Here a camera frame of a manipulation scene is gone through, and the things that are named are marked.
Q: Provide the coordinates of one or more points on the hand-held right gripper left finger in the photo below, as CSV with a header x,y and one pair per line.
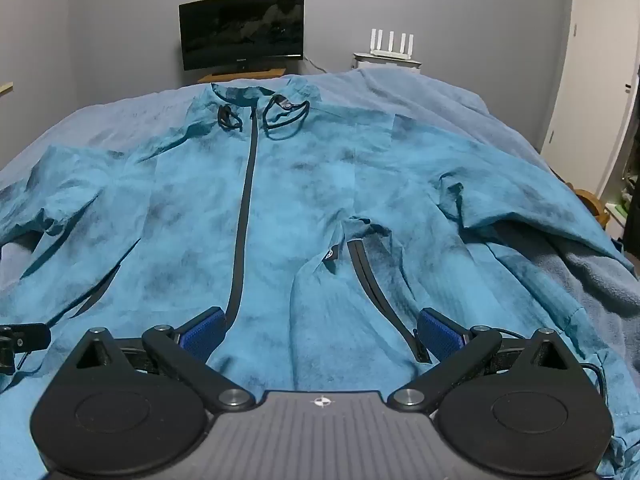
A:
x,y
202,334

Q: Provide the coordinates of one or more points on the cluttered storage shelf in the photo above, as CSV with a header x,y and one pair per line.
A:
x,y
622,215

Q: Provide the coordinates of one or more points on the black curved monitor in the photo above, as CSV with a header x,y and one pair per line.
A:
x,y
240,30

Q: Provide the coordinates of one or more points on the teal zip jacket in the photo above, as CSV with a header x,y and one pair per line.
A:
x,y
300,200

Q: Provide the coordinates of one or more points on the grey fleece blanket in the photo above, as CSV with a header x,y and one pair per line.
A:
x,y
600,290

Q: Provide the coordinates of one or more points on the wooden monitor stand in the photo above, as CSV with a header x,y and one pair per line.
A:
x,y
260,73

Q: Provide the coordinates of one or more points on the wooden chair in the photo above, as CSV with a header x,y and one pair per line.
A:
x,y
592,205

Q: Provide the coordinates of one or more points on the white router with antennas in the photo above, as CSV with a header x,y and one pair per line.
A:
x,y
392,42

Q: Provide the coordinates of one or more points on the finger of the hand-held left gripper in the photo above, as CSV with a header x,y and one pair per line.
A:
x,y
30,336

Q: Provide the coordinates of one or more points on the wooden shelf edge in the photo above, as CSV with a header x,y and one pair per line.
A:
x,y
5,87

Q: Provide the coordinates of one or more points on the blue-grey bed cover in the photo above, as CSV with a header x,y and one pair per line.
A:
x,y
125,110

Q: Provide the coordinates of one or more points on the white door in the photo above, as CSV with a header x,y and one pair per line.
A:
x,y
585,85

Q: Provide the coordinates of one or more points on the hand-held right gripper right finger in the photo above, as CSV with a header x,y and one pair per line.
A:
x,y
440,334

